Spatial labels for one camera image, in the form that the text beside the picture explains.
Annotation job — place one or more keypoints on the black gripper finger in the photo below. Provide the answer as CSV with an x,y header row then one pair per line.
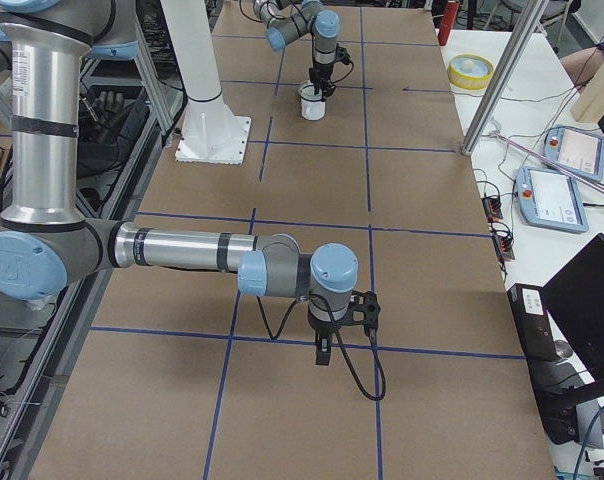
x,y
314,86
328,89
323,351

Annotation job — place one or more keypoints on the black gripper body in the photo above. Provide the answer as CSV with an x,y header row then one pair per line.
x,y
318,73

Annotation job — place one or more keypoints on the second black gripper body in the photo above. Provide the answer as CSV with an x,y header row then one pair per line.
x,y
323,328

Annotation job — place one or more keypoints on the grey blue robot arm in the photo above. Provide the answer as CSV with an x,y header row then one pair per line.
x,y
288,21

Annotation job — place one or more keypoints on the second grey blue robot arm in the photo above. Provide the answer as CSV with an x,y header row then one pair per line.
x,y
266,266

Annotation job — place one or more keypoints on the white enamel mug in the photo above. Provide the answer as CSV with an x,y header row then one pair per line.
x,y
313,113

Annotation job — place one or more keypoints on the yellow rimmed bowl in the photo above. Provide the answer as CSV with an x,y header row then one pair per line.
x,y
470,72

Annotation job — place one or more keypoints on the red cylinder tube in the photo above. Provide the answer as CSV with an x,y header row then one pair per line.
x,y
448,20

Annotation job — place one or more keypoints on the black box device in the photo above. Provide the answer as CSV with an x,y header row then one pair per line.
x,y
533,327

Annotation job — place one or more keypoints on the white long desk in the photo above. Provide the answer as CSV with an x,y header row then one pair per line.
x,y
537,97

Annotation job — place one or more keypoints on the lower teach pendant tablet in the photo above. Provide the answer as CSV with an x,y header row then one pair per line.
x,y
551,200

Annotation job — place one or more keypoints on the teach pendant tablet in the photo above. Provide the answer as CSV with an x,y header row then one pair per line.
x,y
551,200
578,150

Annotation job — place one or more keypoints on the black monitor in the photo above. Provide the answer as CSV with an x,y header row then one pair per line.
x,y
574,297

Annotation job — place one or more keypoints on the upper teach pendant tablet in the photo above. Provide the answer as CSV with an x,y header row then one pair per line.
x,y
578,150

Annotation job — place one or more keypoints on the wooden beam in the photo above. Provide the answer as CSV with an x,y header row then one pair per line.
x,y
590,105

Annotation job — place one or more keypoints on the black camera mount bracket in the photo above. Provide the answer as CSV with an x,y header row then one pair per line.
x,y
363,311

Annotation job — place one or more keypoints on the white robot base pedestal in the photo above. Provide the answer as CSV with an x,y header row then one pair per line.
x,y
210,131

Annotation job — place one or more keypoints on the aluminium frame post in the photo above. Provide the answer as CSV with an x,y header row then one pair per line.
x,y
530,17

